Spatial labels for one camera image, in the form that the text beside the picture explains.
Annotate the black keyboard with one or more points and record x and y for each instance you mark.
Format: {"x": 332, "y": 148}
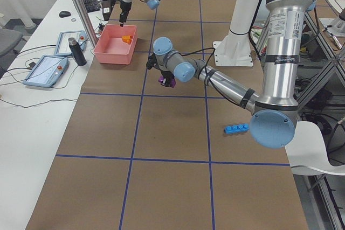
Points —
{"x": 91, "y": 5}

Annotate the long blue stud block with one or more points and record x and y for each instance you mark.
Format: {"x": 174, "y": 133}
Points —
{"x": 238, "y": 128}

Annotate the black water bottle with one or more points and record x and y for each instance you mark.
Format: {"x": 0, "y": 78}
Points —
{"x": 76, "y": 51}

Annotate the near teach pendant tablet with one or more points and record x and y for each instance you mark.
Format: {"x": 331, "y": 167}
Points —
{"x": 47, "y": 71}

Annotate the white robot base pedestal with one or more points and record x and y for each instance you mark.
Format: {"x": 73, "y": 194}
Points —
{"x": 234, "y": 49}

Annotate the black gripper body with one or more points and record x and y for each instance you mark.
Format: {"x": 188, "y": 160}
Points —
{"x": 124, "y": 7}
{"x": 164, "y": 74}

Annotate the pink plastic box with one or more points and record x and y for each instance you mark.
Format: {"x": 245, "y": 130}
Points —
{"x": 110, "y": 49}

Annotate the purple curved block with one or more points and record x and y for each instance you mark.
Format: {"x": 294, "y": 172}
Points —
{"x": 167, "y": 82}

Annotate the orange sloped block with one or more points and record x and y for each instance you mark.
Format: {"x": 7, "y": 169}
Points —
{"x": 127, "y": 39}

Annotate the black computer mouse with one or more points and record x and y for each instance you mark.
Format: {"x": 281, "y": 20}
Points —
{"x": 64, "y": 14}

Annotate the aluminium frame post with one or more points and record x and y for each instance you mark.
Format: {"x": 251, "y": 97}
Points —
{"x": 86, "y": 22}

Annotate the white chair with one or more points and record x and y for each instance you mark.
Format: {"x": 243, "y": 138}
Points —
{"x": 307, "y": 154}

